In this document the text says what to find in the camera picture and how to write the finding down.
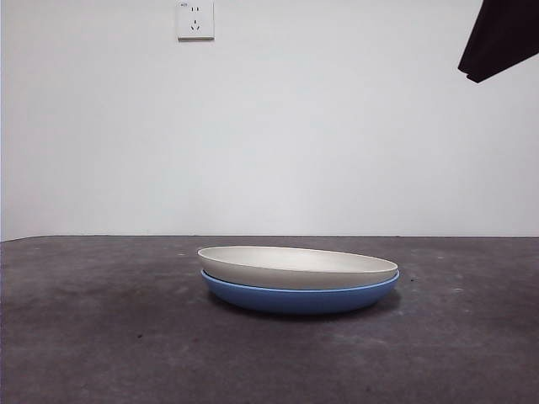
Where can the blue round plate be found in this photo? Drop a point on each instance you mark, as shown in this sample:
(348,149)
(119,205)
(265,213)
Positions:
(295,301)

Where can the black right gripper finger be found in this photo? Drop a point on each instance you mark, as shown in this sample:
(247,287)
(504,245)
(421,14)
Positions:
(509,33)
(471,46)

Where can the white wall power socket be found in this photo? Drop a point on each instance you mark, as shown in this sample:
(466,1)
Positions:
(195,21)

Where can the white round plate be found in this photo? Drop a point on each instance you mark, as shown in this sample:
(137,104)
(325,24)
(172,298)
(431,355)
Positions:
(295,269)

